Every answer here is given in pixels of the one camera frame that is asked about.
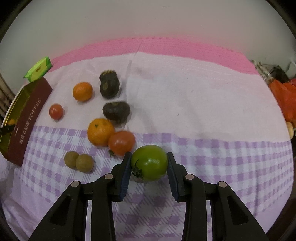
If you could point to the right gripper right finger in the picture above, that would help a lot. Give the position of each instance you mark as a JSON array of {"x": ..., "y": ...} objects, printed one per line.
[{"x": 231, "y": 220}]

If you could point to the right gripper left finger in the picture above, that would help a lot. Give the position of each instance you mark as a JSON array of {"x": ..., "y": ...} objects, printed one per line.
[{"x": 66, "y": 219}]

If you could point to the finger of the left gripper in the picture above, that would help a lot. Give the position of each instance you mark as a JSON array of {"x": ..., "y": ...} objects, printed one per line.
[{"x": 6, "y": 129}]

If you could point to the oval orange mandarin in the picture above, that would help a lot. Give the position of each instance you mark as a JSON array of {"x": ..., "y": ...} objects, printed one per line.
[{"x": 11, "y": 122}]

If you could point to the small red tomato with stem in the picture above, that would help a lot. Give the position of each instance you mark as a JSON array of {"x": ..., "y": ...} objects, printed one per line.
[{"x": 56, "y": 112}]

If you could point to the green tomato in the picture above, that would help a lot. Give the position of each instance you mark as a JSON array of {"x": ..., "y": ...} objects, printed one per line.
[{"x": 149, "y": 163}]

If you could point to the dark passion fruit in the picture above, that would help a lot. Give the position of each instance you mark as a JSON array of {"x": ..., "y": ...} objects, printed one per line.
[
  {"x": 109, "y": 88},
  {"x": 107, "y": 74},
  {"x": 117, "y": 111}
]

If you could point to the gold and maroon toffee tin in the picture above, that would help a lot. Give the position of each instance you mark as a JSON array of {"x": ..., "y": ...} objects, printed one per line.
[{"x": 25, "y": 109}]

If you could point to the right brown longan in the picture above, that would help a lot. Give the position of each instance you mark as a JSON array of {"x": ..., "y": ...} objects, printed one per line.
[{"x": 84, "y": 163}]

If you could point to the brown longan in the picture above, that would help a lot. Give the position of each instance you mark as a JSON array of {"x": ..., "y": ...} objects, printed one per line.
[
  {"x": 70, "y": 159},
  {"x": 84, "y": 163}
]

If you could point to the left brown longan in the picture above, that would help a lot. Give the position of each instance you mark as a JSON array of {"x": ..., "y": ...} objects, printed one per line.
[{"x": 70, "y": 159}]

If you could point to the green tissue pack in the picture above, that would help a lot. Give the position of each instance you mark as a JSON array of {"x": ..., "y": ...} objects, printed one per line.
[{"x": 39, "y": 69}]

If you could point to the pink and purple tablecloth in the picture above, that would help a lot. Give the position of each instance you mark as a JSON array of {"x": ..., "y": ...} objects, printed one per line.
[{"x": 207, "y": 105}]

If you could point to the orange plastic bag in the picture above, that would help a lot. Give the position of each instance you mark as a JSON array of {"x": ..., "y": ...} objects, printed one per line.
[{"x": 284, "y": 93}]

